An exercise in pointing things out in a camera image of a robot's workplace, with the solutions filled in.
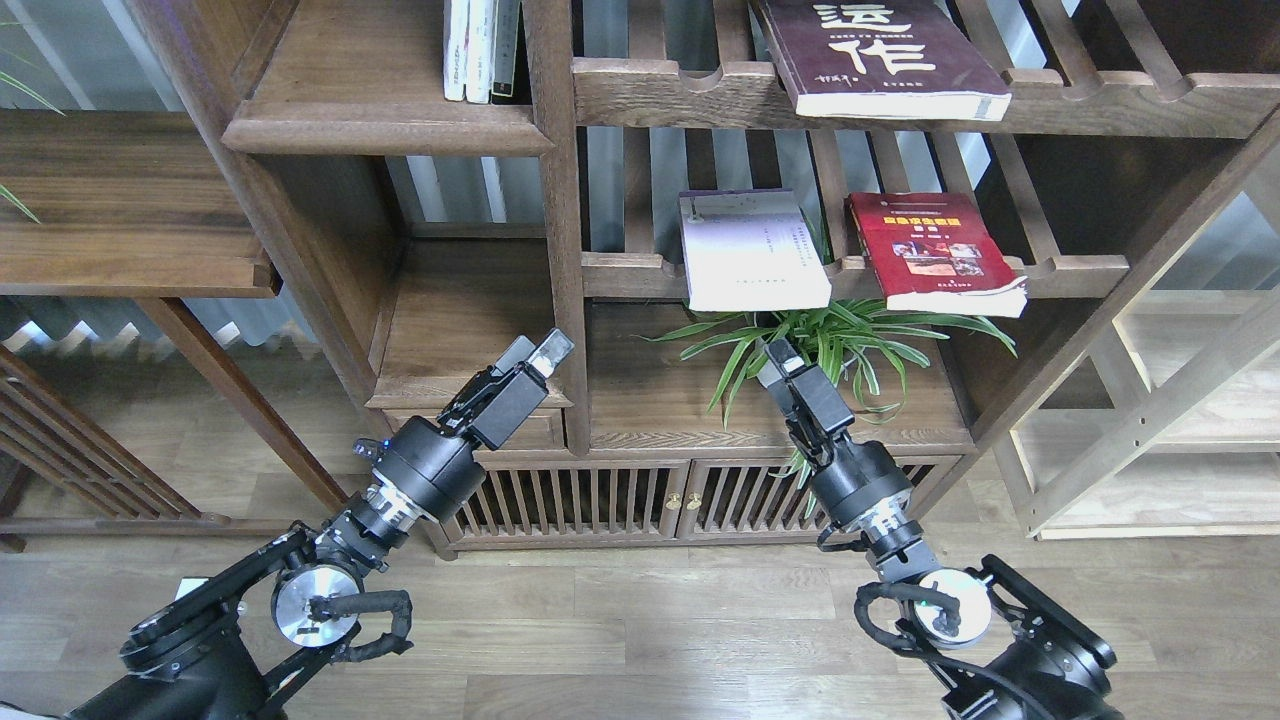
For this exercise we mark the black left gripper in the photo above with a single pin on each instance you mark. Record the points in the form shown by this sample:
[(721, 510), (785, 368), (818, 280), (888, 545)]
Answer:
[(432, 463)]

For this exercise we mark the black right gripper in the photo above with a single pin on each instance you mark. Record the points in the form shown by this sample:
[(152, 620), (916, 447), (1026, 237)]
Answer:
[(858, 485)]

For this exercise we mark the white paperback book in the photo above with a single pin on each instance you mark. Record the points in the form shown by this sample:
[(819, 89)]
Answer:
[(749, 250)]

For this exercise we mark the red cover book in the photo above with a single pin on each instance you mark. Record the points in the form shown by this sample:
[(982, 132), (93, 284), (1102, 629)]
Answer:
[(932, 253)]

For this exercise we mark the maroon book with white characters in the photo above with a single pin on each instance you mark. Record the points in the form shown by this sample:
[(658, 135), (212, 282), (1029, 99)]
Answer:
[(880, 60)]

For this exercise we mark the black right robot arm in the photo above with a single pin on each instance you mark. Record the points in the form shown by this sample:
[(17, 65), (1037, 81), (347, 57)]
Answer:
[(1001, 648)]

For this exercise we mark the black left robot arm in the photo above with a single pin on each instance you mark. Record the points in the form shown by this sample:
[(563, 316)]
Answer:
[(188, 660)]

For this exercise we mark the light wooden shelf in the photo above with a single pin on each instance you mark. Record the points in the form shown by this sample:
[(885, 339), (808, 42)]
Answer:
[(1184, 443)]

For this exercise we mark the green spider plant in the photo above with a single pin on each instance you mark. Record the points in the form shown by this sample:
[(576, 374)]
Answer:
[(847, 339)]

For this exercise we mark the right slatted cabinet door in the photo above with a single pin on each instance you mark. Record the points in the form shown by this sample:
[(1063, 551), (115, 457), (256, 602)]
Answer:
[(729, 499)]

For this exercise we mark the slatted cabinet door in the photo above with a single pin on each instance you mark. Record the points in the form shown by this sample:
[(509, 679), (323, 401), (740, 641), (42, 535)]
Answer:
[(729, 499), (571, 503)]

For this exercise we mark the left slatted cabinet door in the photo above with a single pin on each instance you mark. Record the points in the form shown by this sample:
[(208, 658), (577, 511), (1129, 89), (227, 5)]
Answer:
[(571, 503)]

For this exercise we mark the dark wooden bookshelf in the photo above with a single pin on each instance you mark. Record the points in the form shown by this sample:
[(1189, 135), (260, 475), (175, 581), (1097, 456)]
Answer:
[(421, 235)]

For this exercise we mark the white upright book middle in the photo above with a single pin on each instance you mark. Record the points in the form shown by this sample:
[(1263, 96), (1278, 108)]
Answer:
[(480, 32)]

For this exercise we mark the white upright book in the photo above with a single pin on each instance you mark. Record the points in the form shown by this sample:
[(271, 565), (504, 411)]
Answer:
[(455, 49), (480, 32)]

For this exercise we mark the dark upright book right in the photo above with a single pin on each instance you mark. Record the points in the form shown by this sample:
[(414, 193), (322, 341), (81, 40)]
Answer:
[(510, 71)]

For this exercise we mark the white upright book left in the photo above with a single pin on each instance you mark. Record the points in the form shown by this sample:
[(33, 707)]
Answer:
[(455, 49)]

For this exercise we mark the dark slatted wooden rack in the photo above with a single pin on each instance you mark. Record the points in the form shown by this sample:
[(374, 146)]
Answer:
[(46, 437)]

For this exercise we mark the white base post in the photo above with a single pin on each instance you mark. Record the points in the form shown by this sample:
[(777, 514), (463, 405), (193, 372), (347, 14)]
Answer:
[(187, 585)]

